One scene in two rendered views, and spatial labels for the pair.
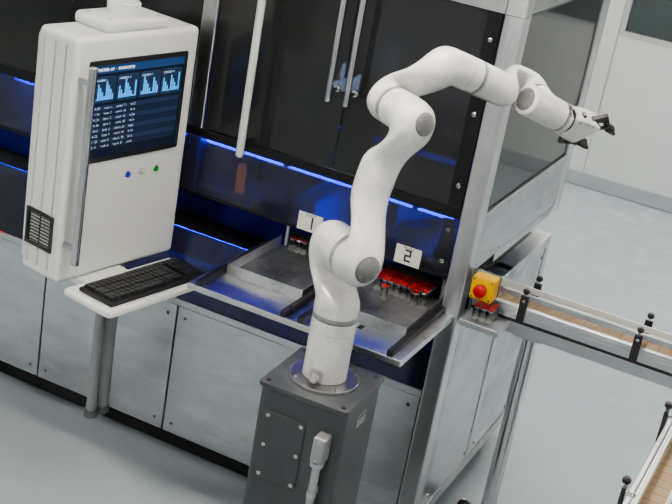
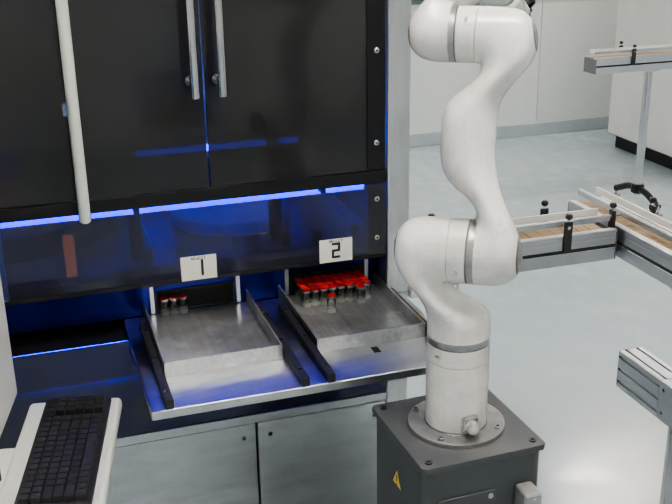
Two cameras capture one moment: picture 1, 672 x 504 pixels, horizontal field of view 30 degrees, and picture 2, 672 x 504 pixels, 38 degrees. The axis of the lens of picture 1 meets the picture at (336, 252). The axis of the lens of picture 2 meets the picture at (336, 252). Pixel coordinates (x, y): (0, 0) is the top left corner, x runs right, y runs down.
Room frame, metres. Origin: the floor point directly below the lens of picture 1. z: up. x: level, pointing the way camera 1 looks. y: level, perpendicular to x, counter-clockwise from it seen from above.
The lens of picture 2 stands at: (1.83, 1.24, 1.85)
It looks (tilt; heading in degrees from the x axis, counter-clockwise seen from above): 20 degrees down; 320
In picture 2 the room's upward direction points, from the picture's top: 1 degrees counter-clockwise
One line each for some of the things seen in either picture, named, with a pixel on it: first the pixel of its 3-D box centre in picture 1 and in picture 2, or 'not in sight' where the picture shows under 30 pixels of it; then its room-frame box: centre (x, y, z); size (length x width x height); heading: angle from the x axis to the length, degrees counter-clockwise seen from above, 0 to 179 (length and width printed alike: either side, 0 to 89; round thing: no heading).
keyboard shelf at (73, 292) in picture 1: (131, 282); (42, 460); (3.50, 0.60, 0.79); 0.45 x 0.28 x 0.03; 147
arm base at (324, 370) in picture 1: (329, 347); (457, 382); (2.97, -0.03, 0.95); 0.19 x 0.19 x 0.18
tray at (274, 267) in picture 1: (290, 266); (209, 329); (3.60, 0.13, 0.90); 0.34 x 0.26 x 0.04; 158
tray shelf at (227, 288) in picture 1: (327, 298); (288, 341); (3.47, 0.00, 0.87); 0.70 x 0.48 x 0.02; 68
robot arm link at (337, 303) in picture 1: (336, 269); (442, 279); (3.00, -0.01, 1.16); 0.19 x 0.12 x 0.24; 34
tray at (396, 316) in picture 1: (388, 301); (348, 309); (3.47, -0.18, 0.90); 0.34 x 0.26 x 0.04; 158
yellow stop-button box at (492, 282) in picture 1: (485, 286); not in sight; (3.49, -0.46, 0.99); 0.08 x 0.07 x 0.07; 158
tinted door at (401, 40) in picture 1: (415, 95); (296, 52); (3.60, -0.15, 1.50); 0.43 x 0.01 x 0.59; 68
